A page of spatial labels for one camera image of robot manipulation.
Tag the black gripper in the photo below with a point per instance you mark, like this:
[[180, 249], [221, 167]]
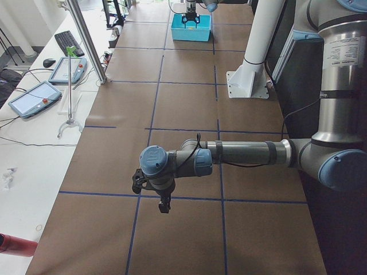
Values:
[[164, 192], [189, 14]]

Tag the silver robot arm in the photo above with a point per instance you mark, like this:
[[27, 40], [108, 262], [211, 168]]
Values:
[[333, 155], [210, 5]]

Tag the teal plastic storage bin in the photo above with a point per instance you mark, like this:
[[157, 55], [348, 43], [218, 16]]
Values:
[[201, 33]]

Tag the black keyboard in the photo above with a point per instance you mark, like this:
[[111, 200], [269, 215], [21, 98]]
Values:
[[66, 39]]

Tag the upper teach pendant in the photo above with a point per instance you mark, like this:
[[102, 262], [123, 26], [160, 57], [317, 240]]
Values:
[[60, 73]]

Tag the teach pendant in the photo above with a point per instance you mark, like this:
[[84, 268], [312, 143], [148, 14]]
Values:
[[60, 73], [35, 100]]

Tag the black computer mouse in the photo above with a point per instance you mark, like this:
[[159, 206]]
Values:
[[48, 62]]

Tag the crumpled white paper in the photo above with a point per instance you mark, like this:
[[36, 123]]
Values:
[[8, 177]]

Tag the red fire extinguisher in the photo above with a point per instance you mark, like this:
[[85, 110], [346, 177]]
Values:
[[17, 246]]

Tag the lower teach pendant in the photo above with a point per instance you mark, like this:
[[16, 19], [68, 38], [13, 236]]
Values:
[[35, 100]]

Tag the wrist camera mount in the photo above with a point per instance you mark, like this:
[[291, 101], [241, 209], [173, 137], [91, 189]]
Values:
[[139, 181]]

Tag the white camera pole base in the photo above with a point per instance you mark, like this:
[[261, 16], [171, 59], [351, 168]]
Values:
[[249, 80]]

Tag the green handled reach grabber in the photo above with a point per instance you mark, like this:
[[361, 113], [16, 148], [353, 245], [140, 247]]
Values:
[[70, 122]]

